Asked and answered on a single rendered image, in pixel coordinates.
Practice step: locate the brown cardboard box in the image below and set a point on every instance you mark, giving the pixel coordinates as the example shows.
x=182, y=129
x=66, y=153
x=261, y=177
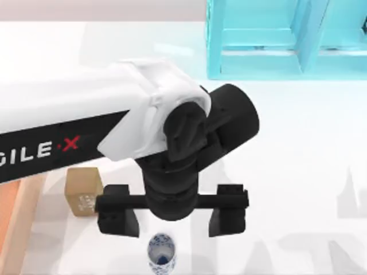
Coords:
x=81, y=186

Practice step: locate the blue and white cup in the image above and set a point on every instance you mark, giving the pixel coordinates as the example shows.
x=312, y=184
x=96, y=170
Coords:
x=162, y=262

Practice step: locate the shallow salmon-coloured box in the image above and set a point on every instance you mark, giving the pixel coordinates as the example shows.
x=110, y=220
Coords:
x=8, y=203

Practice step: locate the light blue rack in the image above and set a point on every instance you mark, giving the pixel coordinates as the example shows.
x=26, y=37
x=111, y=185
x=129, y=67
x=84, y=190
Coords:
x=258, y=54

